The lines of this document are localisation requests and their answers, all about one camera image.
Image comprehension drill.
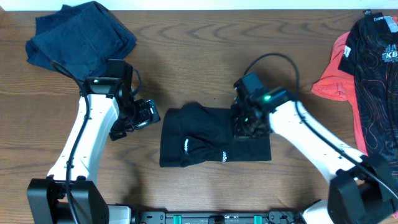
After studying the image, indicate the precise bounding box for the coral red shirt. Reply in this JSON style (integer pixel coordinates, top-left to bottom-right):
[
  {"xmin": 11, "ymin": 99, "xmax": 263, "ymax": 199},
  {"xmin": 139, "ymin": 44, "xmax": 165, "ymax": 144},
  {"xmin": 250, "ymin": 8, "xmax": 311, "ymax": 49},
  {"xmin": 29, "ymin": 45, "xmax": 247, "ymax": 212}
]
[{"xmin": 310, "ymin": 17, "xmax": 398, "ymax": 156}]

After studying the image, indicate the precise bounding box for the black shirt with orange pattern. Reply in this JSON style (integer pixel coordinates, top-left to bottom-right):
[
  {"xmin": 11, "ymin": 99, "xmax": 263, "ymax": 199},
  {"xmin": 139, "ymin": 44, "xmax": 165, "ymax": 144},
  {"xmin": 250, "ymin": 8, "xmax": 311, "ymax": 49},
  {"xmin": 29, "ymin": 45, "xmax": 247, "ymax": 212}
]
[{"xmin": 338, "ymin": 10, "xmax": 397, "ymax": 177}]

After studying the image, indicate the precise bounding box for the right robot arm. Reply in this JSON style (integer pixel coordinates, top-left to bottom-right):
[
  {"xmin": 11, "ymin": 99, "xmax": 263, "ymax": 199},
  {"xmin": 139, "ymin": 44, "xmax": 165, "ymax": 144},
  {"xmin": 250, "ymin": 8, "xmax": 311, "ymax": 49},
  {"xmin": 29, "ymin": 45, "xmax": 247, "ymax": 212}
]
[{"xmin": 235, "ymin": 86, "xmax": 397, "ymax": 223}]

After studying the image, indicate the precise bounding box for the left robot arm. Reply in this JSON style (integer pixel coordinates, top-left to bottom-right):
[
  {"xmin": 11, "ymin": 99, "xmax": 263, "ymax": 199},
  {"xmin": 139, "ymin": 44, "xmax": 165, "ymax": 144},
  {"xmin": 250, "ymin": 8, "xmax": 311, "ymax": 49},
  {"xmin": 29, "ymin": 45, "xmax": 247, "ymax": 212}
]
[{"xmin": 27, "ymin": 77, "xmax": 160, "ymax": 223}]

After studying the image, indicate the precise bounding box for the plain black t-shirt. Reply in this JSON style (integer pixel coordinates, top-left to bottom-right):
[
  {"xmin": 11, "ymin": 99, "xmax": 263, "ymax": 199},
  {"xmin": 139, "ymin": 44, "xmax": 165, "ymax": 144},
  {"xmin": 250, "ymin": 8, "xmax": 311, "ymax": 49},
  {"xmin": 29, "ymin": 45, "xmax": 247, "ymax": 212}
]
[{"xmin": 159, "ymin": 102, "xmax": 272, "ymax": 167}]

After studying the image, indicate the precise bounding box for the navy blue garment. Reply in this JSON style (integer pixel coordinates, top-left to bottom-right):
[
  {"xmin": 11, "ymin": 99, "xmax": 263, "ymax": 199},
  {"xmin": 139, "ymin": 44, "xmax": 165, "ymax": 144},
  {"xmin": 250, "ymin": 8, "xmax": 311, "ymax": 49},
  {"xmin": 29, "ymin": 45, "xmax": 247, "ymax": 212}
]
[{"xmin": 25, "ymin": 1, "xmax": 136, "ymax": 80}]

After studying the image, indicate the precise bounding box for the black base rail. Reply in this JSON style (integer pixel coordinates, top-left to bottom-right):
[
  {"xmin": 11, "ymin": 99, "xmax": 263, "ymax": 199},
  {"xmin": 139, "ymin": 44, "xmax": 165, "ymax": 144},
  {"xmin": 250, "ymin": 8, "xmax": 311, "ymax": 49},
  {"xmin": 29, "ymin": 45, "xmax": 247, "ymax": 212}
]
[{"xmin": 107, "ymin": 203, "xmax": 305, "ymax": 224}]

